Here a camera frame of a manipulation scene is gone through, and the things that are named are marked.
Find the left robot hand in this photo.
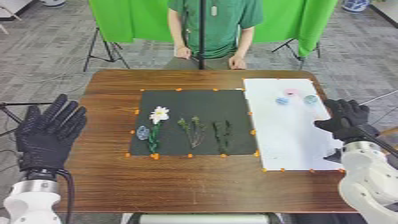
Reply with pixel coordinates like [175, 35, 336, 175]
[15, 93, 89, 173]

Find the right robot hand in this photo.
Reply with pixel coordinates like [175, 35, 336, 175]
[313, 98, 381, 143]

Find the pale blue flower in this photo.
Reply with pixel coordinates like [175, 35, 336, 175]
[274, 96, 294, 106]
[136, 125, 153, 142]

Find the dark mat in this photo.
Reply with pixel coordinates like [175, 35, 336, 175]
[128, 89, 262, 158]

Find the person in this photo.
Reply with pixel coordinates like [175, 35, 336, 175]
[162, 0, 267, 71]

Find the white sheet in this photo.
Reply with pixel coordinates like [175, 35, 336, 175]
[242, 78, 347, 173]

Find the white flower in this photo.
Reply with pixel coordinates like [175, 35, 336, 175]
[146, 105, 173, 155]

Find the green sprig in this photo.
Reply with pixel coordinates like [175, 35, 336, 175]
[176, 115, 210, 150]
[212, 119, 235, 155]

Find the black tripod stand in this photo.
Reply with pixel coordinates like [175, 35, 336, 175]
[271, 37, 326, 71]
[82, 27, 134, 73]

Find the pale grey bar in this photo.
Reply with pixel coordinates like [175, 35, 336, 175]
[127, 213, 281, 224]

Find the blue and white vase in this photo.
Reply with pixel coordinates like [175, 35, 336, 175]
[342, 0, 374, 14]
[40, 0, 70, 9]

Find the black stand pole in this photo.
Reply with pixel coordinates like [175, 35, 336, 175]
[198, 0, 208, 71]

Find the black cable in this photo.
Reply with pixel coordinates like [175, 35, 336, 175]
[56, 169, 77, 224]

